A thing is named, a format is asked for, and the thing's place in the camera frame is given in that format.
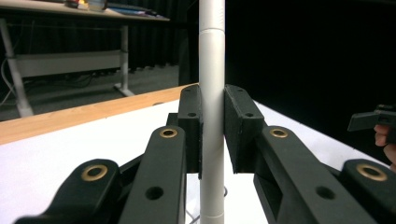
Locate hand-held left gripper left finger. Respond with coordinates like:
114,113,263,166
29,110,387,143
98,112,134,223
118,83,204,224

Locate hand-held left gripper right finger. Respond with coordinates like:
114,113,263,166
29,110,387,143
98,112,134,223
223,83,377,224

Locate long white pen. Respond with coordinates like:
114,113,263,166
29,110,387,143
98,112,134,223
198,0,226,224

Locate black curtain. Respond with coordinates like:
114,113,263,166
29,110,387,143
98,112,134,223
0,0,396,166

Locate wooden table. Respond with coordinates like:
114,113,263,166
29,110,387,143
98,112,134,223
0,83,200,147

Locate dark flat folders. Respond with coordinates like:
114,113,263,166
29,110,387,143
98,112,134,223
106,3,163,18

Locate white board sheet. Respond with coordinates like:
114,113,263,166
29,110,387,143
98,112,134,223
0,99,390,224

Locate white cable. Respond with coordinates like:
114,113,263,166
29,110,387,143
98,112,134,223
0,57,17,106

